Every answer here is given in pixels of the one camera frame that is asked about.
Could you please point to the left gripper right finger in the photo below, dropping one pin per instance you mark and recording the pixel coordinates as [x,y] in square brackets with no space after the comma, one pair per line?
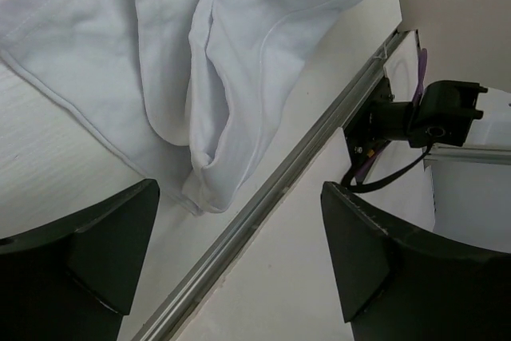
[397,281]

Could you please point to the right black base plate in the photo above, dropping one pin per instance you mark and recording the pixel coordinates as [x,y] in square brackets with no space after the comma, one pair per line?
[360,138]

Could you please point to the aluminium front rail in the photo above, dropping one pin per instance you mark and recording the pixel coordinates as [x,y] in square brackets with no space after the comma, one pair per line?
[208,269]

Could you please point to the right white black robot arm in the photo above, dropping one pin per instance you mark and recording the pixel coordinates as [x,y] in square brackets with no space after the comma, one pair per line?
[453,113]

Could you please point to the white skirt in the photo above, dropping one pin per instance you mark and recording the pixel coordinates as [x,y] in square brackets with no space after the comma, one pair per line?
[187,92]

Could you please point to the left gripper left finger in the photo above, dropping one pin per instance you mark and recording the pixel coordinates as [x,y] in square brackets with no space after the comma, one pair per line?
[75,278]

